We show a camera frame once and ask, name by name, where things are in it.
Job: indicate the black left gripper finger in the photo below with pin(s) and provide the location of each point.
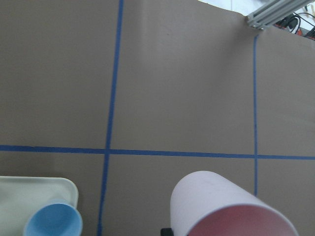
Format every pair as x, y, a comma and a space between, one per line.
166, 232

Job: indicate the cream plastic tray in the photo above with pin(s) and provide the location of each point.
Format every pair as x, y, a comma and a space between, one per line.
21, 197

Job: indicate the pink plastic cup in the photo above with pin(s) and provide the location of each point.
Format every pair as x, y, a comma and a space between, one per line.
204, 203

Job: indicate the light blue cup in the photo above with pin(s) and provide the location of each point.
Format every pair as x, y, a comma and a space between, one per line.
56, 218

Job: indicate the aluminium frame post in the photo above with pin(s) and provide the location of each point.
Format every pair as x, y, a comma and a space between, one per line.
273, 11

